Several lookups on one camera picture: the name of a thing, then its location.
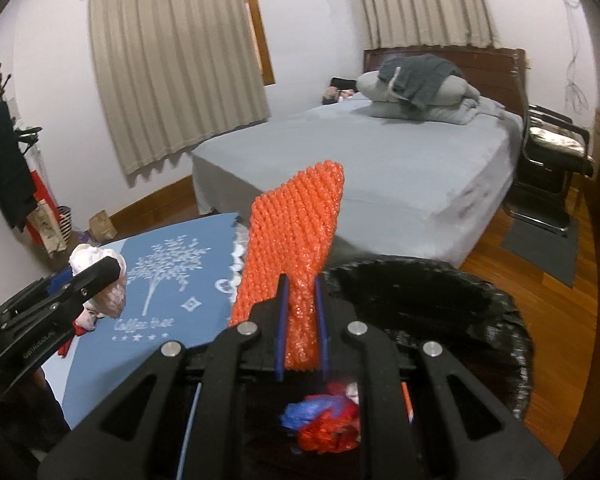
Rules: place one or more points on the red garment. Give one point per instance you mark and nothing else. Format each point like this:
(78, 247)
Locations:
(42, 195)

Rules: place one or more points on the striped bag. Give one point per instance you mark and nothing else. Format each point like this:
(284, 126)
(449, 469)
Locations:
(65, 222)

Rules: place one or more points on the black cushion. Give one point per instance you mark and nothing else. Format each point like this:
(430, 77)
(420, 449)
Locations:
(342, 82)

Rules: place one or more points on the white tissue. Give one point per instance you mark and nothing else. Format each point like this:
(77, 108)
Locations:
(112, 297)

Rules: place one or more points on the wide beige curtain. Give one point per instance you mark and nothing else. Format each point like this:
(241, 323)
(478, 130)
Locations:
(180, 70)

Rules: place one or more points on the orange foam net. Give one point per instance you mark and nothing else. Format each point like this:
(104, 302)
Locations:
(290, 220)

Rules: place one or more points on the plush toy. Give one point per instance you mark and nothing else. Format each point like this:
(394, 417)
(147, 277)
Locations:
(332, 95)

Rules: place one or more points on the black chair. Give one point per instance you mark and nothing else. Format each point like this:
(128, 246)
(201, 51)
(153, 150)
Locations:
(555, 145)

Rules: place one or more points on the black coat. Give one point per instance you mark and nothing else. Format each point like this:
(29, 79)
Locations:
(5, 170)

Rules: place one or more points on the brown paper bag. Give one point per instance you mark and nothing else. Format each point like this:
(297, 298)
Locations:
(102, 227)

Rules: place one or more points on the dark grey cloth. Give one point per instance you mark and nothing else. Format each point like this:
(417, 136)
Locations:
(420, 77)

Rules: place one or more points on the narrow beige curtain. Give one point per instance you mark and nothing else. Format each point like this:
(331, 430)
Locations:
(420, 0)

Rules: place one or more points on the wooden headboard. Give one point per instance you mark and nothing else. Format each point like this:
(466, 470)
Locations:
(495, 75)

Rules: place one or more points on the beige tote bag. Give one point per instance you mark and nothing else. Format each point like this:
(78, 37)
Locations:
(47, 227)

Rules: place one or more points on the wooden window frame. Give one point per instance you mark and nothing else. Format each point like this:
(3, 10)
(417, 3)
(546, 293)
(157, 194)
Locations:
(260, 35)

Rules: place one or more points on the red plastic bag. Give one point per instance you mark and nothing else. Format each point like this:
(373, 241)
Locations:
(330, 437)

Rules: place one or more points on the bin with black liner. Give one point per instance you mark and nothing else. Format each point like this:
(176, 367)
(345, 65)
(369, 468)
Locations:
(430, 300)

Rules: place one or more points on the red paper packet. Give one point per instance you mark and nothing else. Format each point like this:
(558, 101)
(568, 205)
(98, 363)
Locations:
(80, 331)

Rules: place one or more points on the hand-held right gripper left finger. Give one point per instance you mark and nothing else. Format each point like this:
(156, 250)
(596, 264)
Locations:
(280, 332)

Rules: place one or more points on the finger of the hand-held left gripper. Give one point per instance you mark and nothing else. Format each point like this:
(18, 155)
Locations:
(92, 277)
(35, 296)

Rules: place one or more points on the orange stick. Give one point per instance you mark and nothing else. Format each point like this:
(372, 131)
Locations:
(407, 402)

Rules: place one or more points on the blue plastic bag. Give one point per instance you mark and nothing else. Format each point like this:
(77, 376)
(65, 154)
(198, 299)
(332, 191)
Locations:
(305, 410)

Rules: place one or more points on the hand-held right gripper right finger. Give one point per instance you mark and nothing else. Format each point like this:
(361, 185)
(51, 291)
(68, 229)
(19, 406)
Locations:
(322, 332)

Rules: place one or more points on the purple item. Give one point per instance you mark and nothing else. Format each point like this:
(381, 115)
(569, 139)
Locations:
(85, 236)

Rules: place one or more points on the bed with grey sheet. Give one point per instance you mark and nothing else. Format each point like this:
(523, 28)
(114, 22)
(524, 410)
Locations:
(380, 185)

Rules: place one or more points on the blue printed tablecloth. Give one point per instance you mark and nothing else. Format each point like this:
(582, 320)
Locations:
(180, 270)

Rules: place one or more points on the grey floor mat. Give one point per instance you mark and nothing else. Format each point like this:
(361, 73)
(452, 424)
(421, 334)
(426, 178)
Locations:
(545, 250)

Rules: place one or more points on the grey pillow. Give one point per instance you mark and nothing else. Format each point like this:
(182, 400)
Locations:
(367, 85)
(445, 114)

